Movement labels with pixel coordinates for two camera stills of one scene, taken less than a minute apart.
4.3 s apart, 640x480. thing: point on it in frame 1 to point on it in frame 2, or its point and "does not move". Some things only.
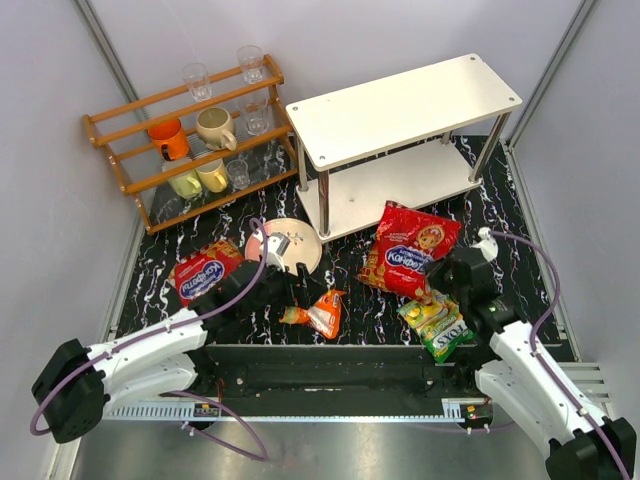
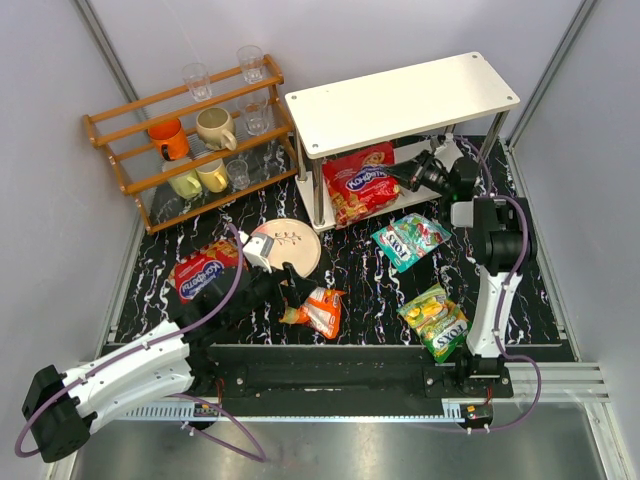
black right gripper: [439, 273] to [418, 172]
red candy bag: [197, 275] does not move
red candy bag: [409, 239] to [357, 186]
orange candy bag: [324, 315] does not move
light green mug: [187, 185] does not move
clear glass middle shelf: [254, 110] does not move
